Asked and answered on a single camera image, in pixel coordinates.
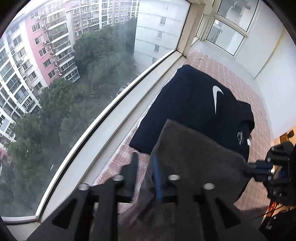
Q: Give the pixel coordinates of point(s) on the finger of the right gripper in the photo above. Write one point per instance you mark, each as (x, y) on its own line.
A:
(260, 165)
(259, 175)

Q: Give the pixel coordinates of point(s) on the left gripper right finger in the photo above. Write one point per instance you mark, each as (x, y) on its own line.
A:
(199, 214)

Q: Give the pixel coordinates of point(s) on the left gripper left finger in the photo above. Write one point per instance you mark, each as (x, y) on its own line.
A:
(90, 212)

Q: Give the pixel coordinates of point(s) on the dark grey zip jacket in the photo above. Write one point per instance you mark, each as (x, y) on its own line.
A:
(195, 158)

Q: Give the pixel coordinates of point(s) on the wooden cabinet panel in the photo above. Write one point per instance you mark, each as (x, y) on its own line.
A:
(288, 136)

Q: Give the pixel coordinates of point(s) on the navy swoosh shirt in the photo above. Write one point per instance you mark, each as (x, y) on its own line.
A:
(200, 102)

